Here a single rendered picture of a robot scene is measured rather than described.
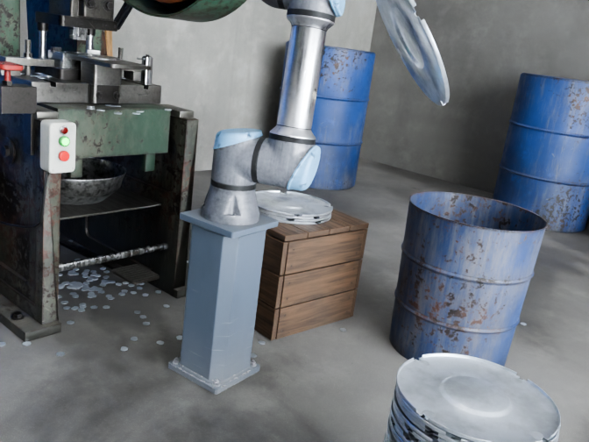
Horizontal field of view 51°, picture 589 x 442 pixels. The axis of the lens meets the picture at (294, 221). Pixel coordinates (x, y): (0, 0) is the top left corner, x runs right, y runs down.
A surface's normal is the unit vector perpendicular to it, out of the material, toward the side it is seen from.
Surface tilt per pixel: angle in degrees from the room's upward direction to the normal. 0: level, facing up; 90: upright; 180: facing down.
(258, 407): 0
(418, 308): 92
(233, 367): 90
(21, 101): 90
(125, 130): 90
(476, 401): 0
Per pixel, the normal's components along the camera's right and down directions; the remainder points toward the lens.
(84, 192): 0.43, 0.55
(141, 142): 0.75, 0.28
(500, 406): 0.13, -0.95
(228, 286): 0.15, 0.30
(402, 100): -0.65, 0.14
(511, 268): 0.39, 0.35
